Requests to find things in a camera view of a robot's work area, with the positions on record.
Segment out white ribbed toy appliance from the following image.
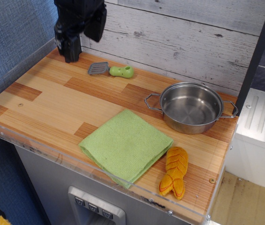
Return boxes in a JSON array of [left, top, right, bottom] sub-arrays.
[[225, 89, 265, 187]]

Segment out silver button panel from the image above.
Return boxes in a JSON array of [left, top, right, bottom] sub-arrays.
[[68, 186, 126, 225]]

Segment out stainless steel pot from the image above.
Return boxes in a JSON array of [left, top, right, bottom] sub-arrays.
[[144, 82, 239, 135]]

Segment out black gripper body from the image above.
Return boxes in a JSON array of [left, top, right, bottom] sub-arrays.
[[54, 0, 106, 34]]

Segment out toy spatula green handle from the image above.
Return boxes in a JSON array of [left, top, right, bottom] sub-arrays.
[[88, 62, 134, 78]]

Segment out orange plush shrimp tempura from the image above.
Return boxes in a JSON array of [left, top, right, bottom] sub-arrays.
[[159, 147, 188, 200]]

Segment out clear acrylic table guard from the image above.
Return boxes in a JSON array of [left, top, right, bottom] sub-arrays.
[[0, 115, 237, 225]]

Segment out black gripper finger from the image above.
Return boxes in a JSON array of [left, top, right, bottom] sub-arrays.
[[54, 26, 82, 63], [84, 8, 107, 42]]

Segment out green cloth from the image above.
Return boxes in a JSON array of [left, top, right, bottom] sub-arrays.
[[79, 110, 174, 188]]

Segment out dark grey right post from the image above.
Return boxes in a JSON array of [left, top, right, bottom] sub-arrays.
[[235, 22, 265, 116]]

